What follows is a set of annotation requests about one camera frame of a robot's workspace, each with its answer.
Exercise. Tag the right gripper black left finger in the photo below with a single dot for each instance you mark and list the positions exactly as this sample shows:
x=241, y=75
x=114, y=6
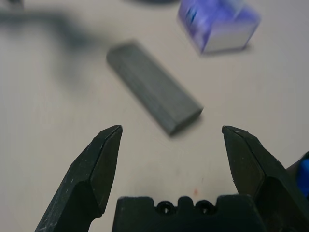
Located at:
x=91, y=174

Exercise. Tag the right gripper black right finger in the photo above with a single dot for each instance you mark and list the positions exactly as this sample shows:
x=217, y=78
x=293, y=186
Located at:
x=256, y=164

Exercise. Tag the grey glasses case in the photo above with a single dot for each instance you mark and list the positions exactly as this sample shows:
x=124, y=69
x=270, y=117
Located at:
x=152, y=87

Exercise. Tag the blue capped pen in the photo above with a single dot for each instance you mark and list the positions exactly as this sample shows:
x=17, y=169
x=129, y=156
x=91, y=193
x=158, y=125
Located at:
x=304, y=176

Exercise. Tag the purple tissue pack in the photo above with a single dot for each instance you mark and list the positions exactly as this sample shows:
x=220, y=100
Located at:
x=205, y=19

